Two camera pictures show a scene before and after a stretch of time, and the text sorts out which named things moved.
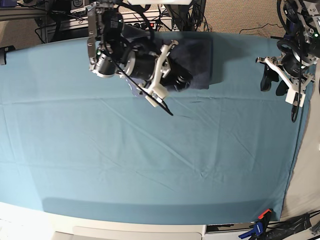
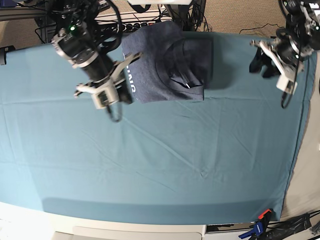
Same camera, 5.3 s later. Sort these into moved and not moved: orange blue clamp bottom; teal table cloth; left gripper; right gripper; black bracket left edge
Moved: right gripper; left gripper
Not moved: orange blue clamp bottom; teal table cloth; black bracket left edge
